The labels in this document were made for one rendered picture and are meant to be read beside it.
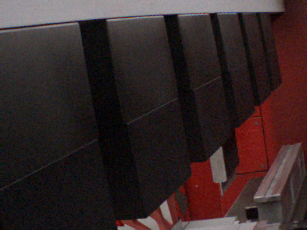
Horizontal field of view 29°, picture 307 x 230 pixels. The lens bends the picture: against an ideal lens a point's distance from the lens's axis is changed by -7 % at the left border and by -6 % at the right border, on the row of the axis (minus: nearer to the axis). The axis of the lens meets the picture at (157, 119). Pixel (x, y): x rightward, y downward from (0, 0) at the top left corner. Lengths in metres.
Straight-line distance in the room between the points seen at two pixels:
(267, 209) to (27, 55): 0.98
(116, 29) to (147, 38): 0.07
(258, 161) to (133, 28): 1.32
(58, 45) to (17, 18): 0.05
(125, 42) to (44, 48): 0.14
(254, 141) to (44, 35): 1.46
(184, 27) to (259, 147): 1.15
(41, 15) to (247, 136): 1.46
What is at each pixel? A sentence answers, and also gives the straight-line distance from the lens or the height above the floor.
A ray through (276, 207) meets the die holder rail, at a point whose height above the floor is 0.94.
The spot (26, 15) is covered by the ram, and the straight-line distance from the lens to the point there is 0.38.
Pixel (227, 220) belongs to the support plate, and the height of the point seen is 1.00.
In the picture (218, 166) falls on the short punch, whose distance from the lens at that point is 0.91.
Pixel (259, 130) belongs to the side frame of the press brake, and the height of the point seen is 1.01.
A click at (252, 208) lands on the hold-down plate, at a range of 1.45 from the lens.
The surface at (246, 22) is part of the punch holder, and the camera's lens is 1.09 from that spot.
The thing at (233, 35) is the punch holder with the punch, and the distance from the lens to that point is 0.95.
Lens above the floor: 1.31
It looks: 7 degrees down
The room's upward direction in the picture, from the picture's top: 11 degrees counter-clockwise
